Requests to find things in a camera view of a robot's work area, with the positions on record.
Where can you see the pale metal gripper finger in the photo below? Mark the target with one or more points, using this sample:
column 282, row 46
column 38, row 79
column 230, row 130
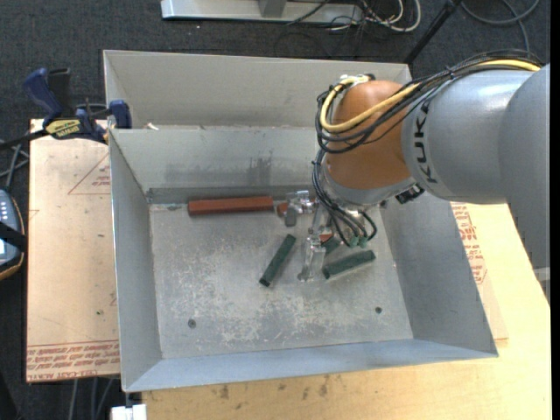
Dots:
column 319, row 261
column 305, row 261

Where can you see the dark green flat block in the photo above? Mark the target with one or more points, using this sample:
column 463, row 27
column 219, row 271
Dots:
column 278, row 261
column 331, row 245
column 350, row 264

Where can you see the red-brown flat block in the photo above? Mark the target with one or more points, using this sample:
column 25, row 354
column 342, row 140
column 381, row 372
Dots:
column 229, row 205
column 282, row 208

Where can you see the grey metal bin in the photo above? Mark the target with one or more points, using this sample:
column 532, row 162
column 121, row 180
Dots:
column 219, row 300

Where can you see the brown cardboard board red print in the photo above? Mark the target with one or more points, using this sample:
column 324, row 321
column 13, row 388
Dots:
column 70, row 256

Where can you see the black cylinder on white bracket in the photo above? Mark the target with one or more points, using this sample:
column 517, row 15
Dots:
column 409, row 194

